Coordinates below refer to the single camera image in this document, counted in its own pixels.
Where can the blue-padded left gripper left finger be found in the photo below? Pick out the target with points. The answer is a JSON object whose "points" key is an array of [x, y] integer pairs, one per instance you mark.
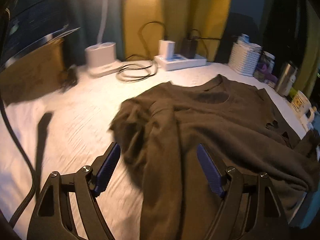
{"points": [[102, 169]]}

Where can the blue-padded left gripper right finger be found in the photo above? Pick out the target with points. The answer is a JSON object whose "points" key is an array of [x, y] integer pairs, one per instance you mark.
{"points": [[214, 170]]}

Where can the dark brown t-shirt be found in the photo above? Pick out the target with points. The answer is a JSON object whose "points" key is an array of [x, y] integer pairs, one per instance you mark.
{"points": [[159, 131]]}

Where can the white textured table cover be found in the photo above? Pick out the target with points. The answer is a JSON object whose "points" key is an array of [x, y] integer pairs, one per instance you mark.
{"points": [[78, 133]]}

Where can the white desk lamp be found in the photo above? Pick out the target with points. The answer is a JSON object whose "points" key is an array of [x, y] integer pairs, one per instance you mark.
{"points": [[101, 58]]}

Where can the white bear mug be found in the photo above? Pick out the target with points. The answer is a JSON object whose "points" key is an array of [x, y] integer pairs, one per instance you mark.
{"points": [[301, 105]]}

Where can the brown cardboard box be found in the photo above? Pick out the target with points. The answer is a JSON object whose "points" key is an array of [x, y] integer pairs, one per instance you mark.
{"points": [[34, 75]]}

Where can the stainless steel tumbler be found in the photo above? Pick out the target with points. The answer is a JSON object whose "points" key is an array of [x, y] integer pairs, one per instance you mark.
{"points": [[286, 80]]}

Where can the white perforated plastic basket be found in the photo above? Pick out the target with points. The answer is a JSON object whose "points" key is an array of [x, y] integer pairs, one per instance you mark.
{"points": [[244, 56]]}

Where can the white power strip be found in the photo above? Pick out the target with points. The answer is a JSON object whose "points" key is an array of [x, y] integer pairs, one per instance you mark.
{"points": [[180, 62]]}

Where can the black power adapter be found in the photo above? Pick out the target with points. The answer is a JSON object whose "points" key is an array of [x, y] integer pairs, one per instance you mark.
{"points": [[188, 48]]}

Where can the white USB charger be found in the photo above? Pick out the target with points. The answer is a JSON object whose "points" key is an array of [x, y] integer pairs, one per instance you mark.
{"points": [[166, 49]]}

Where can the yellow curtain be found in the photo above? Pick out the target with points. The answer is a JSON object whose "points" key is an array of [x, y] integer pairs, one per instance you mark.
{"points": [[145, 22]]}

